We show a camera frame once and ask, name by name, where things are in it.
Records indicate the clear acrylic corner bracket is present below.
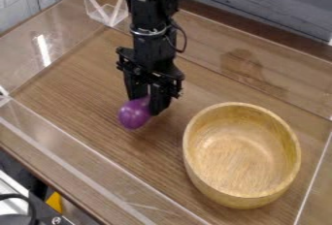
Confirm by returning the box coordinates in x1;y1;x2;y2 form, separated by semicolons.
84;0;129;27

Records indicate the light wooden bowl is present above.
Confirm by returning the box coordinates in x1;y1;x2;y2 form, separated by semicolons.
184;102;303;209

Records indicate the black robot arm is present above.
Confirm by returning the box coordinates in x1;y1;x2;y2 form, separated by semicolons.
116;0;188;115

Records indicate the black cable loop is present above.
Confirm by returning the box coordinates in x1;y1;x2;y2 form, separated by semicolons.
0;193;38;225

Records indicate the yellow sticker tag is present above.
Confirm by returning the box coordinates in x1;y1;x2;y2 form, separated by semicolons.
46;192;63;213

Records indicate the clear acrylic tray wall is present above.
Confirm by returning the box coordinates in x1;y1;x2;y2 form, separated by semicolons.
0;87;211;225

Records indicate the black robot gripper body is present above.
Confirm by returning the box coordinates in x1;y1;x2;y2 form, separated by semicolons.
117;29;185;98

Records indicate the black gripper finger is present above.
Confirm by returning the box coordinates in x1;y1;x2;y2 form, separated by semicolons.
124;71;149;100
149;83;172;116

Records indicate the purple toy eggplant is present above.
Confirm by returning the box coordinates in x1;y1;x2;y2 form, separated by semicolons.
118;96;150;129

